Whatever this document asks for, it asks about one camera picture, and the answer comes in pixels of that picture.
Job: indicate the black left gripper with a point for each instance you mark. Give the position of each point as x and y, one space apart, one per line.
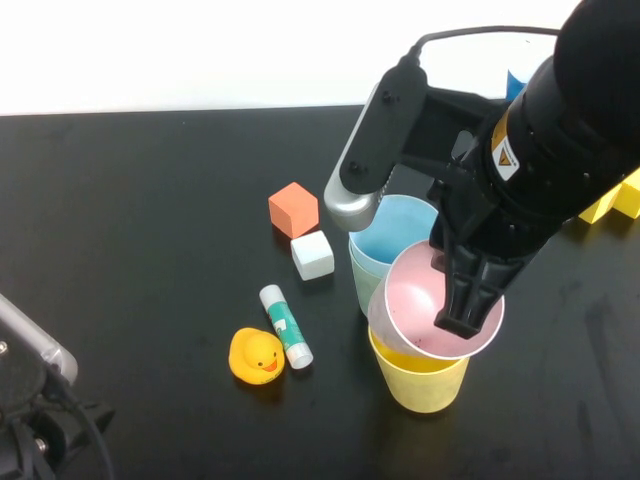
55 430

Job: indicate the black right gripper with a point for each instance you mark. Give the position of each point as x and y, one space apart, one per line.
490 220

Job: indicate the pink plastic cup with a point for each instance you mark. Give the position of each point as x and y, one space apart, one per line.
415 300

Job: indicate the yellow plastic cup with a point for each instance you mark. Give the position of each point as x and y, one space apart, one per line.
425 385

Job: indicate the light blue plastic cup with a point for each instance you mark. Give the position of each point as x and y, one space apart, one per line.
395 230

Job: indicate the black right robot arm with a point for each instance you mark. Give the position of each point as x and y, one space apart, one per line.
580 100

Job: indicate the pale green plastic cup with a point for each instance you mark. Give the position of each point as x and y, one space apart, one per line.
362 285

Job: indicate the yellow foam cube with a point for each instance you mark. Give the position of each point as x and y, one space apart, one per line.
597 207
631 197

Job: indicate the white foam cube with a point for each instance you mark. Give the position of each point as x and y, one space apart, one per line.
313 255

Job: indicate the white green glue stick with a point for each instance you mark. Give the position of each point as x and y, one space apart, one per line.
286 325

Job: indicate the orange foam cube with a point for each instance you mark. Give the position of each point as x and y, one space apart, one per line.
295 210

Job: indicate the yellow rubber duck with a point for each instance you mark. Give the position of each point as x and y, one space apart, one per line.
255 357

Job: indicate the blue upside-down tube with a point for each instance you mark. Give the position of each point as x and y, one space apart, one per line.
515 85

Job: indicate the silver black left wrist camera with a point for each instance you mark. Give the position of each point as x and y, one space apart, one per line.
30 330

